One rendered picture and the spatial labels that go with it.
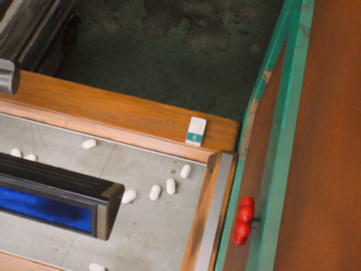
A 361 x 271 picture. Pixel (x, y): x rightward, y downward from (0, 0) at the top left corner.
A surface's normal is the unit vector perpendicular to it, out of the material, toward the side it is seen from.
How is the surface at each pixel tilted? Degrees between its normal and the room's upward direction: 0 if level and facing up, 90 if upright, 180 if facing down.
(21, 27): 87
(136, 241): 0
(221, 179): 0
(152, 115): 0
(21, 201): 58
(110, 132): 45
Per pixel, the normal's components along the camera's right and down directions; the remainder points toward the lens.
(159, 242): 0.02, -0.39
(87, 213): -0.20, 0.55
